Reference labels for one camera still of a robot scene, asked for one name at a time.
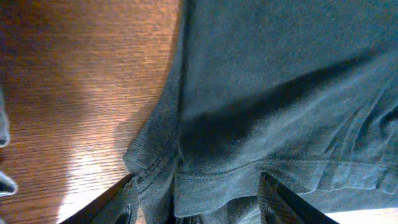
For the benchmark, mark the dark green t-shirt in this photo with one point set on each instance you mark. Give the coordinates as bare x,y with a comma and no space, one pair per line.
304,90

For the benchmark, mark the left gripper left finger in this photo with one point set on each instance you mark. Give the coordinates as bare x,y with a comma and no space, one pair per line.
119,204

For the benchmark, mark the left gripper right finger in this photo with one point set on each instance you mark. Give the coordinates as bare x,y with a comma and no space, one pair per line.
279,205

